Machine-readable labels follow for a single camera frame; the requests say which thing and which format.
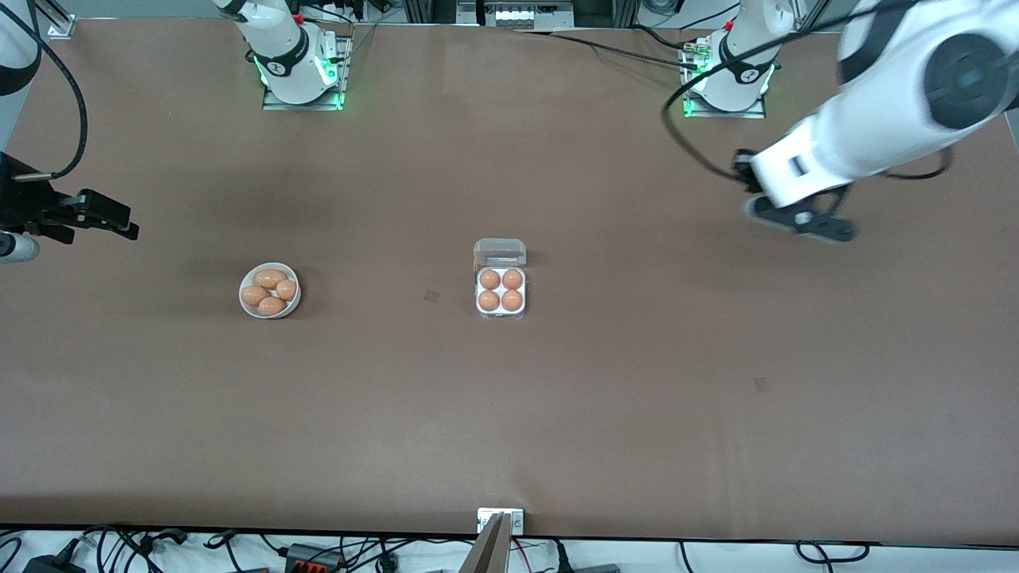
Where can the black device orange clips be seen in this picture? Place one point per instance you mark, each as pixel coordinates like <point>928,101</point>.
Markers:
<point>306,557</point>

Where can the metal table corner bracket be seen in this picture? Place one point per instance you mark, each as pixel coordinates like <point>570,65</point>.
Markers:
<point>62,30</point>

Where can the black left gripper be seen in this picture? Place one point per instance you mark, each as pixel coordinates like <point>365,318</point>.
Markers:
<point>743,169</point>

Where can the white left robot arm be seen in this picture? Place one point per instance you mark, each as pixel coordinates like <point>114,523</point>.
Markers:
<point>876,119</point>

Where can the black power adapter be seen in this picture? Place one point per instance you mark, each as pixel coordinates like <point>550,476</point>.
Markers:
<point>52,567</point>

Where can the black plug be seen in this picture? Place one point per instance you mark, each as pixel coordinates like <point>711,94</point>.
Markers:
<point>593,569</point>

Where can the clear plastic egg box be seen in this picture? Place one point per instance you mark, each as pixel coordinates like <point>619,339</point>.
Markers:
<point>499,246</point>

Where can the grey camera stand pole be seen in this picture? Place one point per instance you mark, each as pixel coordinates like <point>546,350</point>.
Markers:
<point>487,553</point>

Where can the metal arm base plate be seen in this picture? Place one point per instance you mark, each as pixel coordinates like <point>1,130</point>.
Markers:
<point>279,105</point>
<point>756,114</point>

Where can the white round bowl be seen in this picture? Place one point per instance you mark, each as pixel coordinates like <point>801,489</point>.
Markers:
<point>291,309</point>

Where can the dark aluminium frame post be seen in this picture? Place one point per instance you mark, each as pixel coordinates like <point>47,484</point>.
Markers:
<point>605,9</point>
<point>430,9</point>

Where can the small metal table bracket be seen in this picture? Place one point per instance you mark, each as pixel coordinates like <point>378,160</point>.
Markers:
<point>517,521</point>

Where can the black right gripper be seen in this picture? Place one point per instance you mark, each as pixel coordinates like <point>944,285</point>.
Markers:
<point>24,200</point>

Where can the grey power strip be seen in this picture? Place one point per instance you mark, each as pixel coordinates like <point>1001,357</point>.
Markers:
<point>513,16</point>

